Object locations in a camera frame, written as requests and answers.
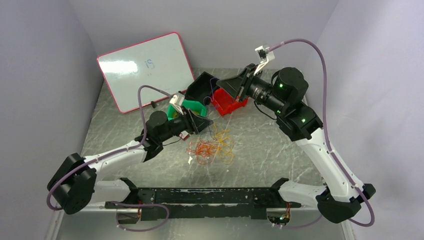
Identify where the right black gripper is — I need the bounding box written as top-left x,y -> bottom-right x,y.
216,63 -> 287,115

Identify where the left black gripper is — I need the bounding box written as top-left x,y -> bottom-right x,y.
158,105 -> 214,143

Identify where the orange cable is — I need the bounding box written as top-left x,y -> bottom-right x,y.
186,137 -> 220,166

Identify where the yellow cable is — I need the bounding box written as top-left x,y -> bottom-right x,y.
211,122 -> 235,166

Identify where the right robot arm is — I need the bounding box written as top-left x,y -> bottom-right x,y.
216,64 -> 376,224

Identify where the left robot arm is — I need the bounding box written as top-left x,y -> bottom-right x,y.
46,109 -> 214,215

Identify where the small red white box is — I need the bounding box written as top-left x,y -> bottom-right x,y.
179,130 -> 190,140

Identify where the red plastic bin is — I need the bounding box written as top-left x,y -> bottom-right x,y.
211,88 -> 248,116

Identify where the green plastic bin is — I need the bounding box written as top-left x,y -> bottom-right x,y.
166,99 -> 207,121

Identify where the black plastic bin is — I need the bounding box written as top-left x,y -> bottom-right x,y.
185,71 -> 220,106

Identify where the whiteboard black foot left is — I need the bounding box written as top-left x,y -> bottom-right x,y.
150,101 -> 157,109

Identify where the pink framed whiteboard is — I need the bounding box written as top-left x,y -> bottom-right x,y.
97,32 -> 195,114

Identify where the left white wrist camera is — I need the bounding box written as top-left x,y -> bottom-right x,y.
169,92 -> 185,115

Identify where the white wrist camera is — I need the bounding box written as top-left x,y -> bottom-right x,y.
253,45 -> 275,76
169,92 -> 185,115

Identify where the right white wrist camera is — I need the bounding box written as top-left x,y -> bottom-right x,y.
253,45 -> 275,76

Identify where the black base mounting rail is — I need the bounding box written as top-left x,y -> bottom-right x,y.
105,187 -> 301,221

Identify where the aluminium frame rail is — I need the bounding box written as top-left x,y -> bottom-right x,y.
54,187 -> 347,213

